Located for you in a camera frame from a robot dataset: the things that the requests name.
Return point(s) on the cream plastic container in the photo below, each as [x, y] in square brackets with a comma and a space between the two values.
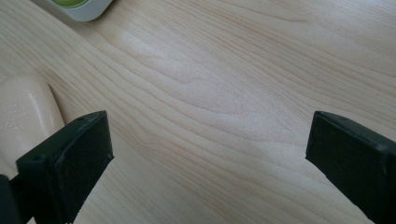
[25, 118]

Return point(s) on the white bowl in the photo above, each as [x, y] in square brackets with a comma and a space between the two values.
[84, 11]

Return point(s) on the green fruit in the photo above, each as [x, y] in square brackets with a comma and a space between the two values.
[70, 2]

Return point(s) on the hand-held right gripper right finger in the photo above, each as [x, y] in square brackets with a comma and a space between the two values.
[355, 161]

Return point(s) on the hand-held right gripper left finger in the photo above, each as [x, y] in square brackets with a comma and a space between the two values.
[67, 165]

